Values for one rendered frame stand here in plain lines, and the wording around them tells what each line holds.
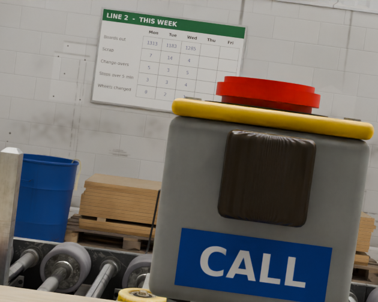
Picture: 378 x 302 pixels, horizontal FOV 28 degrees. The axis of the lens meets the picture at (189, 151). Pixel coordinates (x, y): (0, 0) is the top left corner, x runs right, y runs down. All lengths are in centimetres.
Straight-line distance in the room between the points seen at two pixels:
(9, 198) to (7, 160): 7
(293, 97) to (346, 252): 6
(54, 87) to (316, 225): 733
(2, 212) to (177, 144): 118
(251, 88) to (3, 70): 743
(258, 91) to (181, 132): 3
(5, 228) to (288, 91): 118
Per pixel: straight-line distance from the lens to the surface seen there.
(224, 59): 743
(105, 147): 750
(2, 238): 143
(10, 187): 141
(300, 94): 28
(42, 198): 584
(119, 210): 620
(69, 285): 184
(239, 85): 28
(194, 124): 26
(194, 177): 26
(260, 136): 25
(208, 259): 26
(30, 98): 762
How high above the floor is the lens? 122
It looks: 3 degrees down
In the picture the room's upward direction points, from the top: 8 degrees clockwise
